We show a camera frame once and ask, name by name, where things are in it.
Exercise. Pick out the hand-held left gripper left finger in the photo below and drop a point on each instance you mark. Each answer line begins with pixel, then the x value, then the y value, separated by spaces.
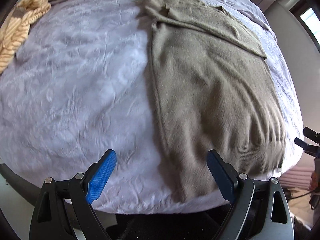
pixel 102 177

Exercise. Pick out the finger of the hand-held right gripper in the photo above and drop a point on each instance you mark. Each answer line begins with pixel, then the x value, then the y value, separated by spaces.
pixel 306 145
pixel 311 133

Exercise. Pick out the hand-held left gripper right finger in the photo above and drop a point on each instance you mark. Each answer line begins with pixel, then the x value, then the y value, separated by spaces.
pixel 221 177

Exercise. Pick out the olive knit sweater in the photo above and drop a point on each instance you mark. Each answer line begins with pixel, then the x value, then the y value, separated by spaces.
pixel 212 80

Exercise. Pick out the pink ribbed cloth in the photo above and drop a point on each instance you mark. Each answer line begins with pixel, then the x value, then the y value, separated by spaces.
pixel 300 177

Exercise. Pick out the lavender embossed bedspread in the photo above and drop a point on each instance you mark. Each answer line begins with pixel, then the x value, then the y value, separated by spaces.
pixel 75 92

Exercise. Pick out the window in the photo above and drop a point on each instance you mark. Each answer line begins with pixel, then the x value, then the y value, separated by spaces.
pixel 311 20

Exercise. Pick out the cream striped garment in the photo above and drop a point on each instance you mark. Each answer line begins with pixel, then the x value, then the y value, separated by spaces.
pixel 22 27

